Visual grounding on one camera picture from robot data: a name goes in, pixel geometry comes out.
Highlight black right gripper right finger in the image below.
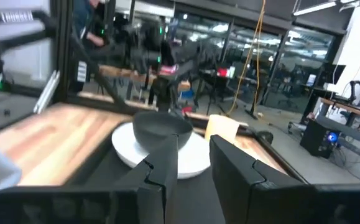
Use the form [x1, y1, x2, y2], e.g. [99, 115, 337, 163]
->
[209, 134, 312, 224]

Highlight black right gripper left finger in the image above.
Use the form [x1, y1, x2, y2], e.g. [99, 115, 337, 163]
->
[109, 133, 180, 224]

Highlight white round plate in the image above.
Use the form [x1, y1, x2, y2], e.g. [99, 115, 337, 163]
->
[111, 121, 212, 180]

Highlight black bowl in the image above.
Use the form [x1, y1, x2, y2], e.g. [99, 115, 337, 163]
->
[132, 111, 195, 154]

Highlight orange cup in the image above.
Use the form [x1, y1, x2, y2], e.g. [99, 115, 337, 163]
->
[204, 114, 241, 145]

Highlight black plastic tray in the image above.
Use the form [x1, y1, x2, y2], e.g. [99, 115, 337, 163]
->
[64, 133, 308, 224]

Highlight black computer blue light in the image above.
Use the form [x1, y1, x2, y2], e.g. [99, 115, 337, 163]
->
[300, 119, 343, 159]

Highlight wooden topped workbench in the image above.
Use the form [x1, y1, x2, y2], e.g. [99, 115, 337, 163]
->
[318, 80, 360, 126]

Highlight person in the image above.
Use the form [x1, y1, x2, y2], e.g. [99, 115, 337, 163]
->
[72, 0, 106, 48]

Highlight long yellow cable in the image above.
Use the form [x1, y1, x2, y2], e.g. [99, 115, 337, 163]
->
[226, 0, 266, 118]

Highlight silver aluminium bracket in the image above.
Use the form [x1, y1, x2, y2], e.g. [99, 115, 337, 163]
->
[32, 70, 61, 114]

